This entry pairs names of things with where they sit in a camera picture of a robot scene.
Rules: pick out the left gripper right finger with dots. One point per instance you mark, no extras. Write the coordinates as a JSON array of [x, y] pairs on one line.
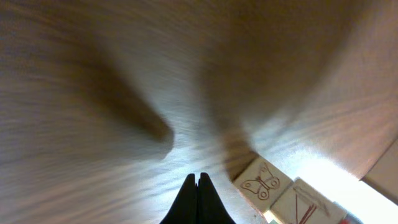
[[210, 209]]

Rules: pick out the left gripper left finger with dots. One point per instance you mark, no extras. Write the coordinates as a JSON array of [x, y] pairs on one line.
[[184, 207]]

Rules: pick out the wooden block red side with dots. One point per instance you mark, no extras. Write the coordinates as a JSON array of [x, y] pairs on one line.
[[261, 184]]

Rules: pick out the wooden block beside N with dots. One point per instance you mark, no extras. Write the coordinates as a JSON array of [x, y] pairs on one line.
[[382, 176]]

